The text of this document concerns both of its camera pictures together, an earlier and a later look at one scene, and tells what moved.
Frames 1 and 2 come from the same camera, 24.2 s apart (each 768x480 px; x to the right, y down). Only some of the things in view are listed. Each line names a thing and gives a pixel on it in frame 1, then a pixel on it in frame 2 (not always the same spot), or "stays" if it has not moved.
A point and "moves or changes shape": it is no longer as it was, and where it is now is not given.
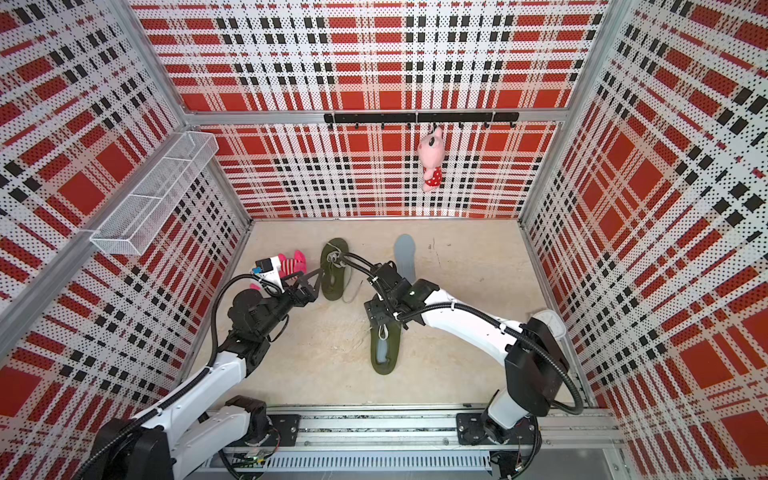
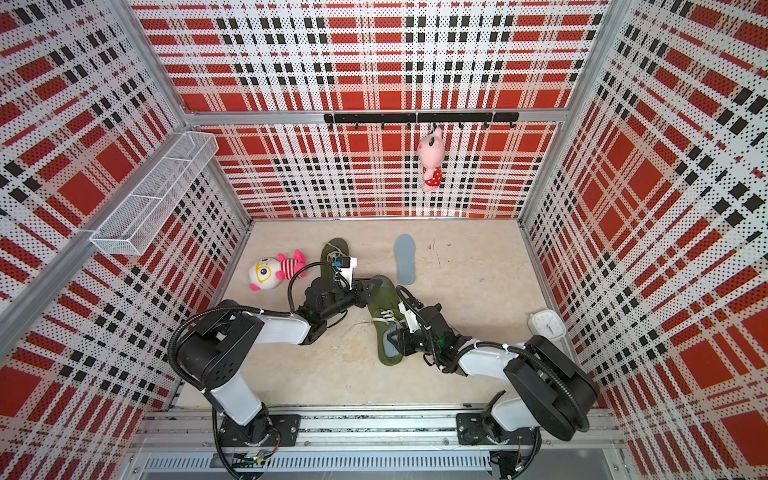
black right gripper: x=373 y=308 -> x=402 y=336
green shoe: x=385 y=341 moves or changes shape
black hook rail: x=422 y=117 stays
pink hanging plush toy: x=431 y=155 stays
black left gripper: x=308 y=294 -> x=360 y=290
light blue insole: x=405 y=257 stays
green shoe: x=332 y=268 stays
